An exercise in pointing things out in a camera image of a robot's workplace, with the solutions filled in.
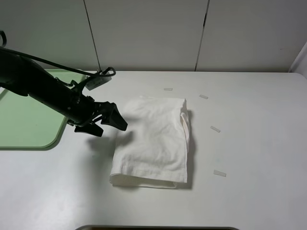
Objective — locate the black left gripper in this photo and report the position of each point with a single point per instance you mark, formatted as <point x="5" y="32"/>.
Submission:
<point x="84" y="112"/>

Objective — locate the white short sleeve shirt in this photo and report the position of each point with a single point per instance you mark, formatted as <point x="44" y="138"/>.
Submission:
<point x="153" y="151"/>

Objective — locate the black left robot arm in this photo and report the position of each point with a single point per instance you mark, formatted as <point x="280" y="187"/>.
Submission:
<point x="20" y="74"/>

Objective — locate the light green plastic tray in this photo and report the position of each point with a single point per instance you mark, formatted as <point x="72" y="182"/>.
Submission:
<point x="27" y="124"/>

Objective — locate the clear tape marker lower right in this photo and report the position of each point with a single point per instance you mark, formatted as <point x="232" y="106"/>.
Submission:
<point x="219" y="173"/>

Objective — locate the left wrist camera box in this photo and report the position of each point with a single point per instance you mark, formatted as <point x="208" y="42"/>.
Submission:
<point x="97" y="82"/>

